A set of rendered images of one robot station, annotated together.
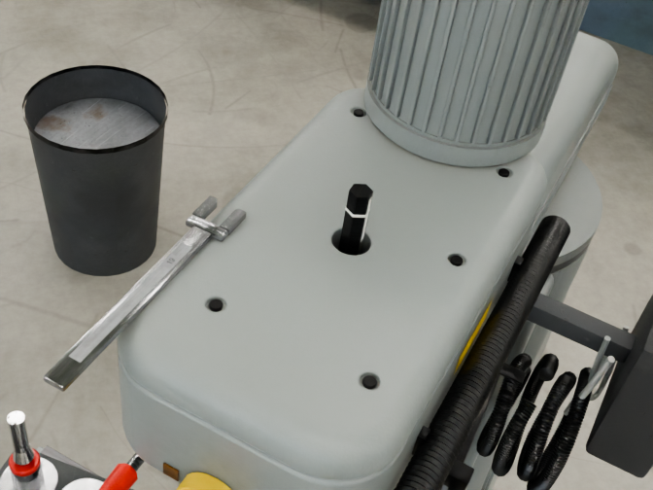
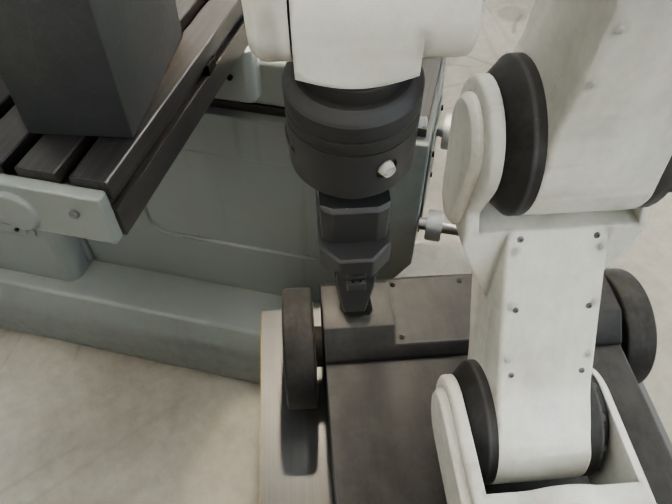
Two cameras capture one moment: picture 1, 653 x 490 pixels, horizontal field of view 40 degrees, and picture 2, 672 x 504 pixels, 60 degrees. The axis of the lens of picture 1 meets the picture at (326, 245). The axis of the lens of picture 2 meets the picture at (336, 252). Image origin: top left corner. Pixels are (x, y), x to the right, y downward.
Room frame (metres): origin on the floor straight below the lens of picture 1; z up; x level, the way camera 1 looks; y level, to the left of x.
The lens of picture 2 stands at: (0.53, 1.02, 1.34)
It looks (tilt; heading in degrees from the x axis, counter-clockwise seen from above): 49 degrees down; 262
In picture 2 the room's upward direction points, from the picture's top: straight up
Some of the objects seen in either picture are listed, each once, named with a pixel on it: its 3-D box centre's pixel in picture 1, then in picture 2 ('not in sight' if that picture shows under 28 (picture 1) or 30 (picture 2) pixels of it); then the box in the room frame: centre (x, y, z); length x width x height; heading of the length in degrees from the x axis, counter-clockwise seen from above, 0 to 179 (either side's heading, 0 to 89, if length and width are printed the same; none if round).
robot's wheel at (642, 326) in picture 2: not in sight; (609, 326); (-0.01, 0.53, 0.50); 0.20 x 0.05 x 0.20; 86
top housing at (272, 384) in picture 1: (347, 289); not in sight; (0.62, -0.03, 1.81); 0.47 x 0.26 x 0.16; 159
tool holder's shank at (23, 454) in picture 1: (19, 438); not in sight; (0.73, 0.41, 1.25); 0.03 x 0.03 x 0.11
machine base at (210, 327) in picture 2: not in sight; (172, 250); (0.84, -0.11, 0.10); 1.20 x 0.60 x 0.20; 159
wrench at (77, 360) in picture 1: (150, 285); not in sight; (0.50, 0.14, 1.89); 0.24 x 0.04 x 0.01; 159
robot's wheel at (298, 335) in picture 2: not in sight; (300, 347); (0.52, 0.50, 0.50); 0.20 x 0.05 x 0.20; 86
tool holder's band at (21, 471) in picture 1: (24, 461); not in sight; (0.73, 0.41, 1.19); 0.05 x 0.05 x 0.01
